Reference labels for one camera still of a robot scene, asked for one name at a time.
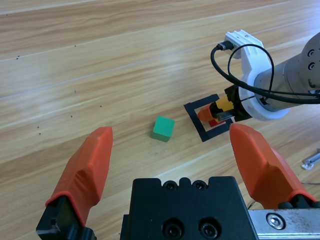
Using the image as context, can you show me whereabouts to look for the green wooden cube block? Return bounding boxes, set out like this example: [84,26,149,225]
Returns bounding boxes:
[151,115,176,143]

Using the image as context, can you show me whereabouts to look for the yellow wooden cube block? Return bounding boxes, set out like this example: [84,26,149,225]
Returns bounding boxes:
[211,95,236,113]

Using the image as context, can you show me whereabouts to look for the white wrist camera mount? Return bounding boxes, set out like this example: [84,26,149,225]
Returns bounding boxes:
[224,29,291,123]

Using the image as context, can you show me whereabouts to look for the red wooden cube block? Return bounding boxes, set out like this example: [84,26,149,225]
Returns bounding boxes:
[208,119,227,129]

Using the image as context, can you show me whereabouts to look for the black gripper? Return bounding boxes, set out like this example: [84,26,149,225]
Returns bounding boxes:
[196,84,318,210]

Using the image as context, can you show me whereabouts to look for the aluminium extrusion rail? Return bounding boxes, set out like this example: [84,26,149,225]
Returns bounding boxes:
[301,148,320,171]

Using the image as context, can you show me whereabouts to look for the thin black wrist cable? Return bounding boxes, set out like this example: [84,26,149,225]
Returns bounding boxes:
[227,44,320,104]

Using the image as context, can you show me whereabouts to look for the black tape square outline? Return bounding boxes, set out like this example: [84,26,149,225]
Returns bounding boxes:
[183,93,235,143]

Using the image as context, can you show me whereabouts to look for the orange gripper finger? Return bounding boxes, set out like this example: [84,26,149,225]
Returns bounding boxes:
[35,126,114,240]

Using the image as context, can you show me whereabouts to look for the thick black USB cable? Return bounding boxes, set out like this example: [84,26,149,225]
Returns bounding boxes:
[210,40,320,105]

